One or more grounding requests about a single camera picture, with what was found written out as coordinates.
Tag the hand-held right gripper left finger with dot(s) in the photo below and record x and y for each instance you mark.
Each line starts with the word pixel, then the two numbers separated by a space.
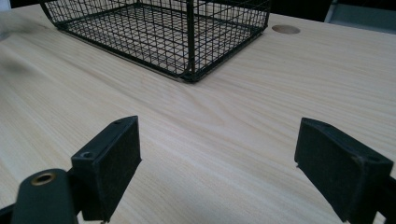
pixel 107 168

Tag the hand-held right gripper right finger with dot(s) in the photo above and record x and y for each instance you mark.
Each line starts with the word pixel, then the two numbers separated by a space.
pixel 336 168

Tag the grey metal stand base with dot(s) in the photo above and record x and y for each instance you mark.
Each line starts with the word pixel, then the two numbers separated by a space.
pixel 364 17

